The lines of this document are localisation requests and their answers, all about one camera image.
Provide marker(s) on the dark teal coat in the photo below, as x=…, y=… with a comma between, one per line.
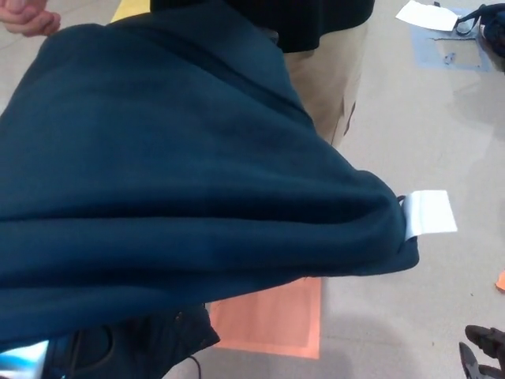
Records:
x=158, y=177

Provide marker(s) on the blue rectangular floor marker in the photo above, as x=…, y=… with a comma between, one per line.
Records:
x=426, y=51

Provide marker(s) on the white paper sheet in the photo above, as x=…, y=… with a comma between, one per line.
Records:
x=428, y=16

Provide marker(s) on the person's right bare hand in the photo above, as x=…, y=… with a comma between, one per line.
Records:
x=27, y=19

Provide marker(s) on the robot left silver arm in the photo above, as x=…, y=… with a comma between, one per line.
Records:
x=21, y=361

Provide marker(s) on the robot right black hand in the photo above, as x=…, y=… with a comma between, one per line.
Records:
x=487, y=355

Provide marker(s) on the yellow floor tape line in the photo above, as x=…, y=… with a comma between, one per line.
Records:
x=130, y=10

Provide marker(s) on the white coat label tag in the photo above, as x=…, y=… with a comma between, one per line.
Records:
x=432, y=211

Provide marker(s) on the orange rectangular floor marker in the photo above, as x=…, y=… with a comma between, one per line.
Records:
x=272, y=320

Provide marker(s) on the small orange floor tape piece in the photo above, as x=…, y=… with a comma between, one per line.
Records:
x=501, y=281

